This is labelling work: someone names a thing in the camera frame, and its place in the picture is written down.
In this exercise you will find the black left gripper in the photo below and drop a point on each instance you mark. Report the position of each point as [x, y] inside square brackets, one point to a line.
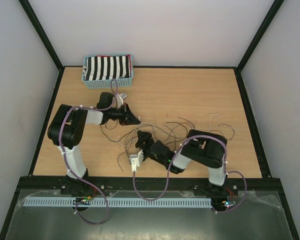
[130, 118]

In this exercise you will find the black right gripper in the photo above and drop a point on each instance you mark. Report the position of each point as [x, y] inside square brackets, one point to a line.
[144, 136]

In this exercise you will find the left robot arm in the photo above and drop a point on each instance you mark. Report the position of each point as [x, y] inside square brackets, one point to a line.
[67, 127]

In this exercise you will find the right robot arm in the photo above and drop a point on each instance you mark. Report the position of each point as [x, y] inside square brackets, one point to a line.
[205, 148]

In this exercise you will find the light blue plastic basket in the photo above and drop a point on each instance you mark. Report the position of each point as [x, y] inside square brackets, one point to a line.
[107, 83]

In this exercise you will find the black white striped cloth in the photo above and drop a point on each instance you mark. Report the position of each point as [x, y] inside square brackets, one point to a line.
[107, 67]

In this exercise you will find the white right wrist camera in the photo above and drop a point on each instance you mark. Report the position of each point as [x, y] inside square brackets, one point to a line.
[136, 160]

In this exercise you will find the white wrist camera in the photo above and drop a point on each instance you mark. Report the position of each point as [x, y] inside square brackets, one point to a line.
[136, 160]
[120, 99]

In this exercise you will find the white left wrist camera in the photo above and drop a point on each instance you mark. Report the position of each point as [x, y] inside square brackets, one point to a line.
[120, 99]

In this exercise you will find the black aluminium frame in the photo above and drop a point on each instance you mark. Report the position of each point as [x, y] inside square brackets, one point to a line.
[152, 95]

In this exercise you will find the light blue slotted cable duct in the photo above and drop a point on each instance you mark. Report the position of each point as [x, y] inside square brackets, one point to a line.
[121, 202]

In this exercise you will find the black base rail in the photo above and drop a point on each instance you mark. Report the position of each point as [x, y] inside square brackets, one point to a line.
[200, 186]

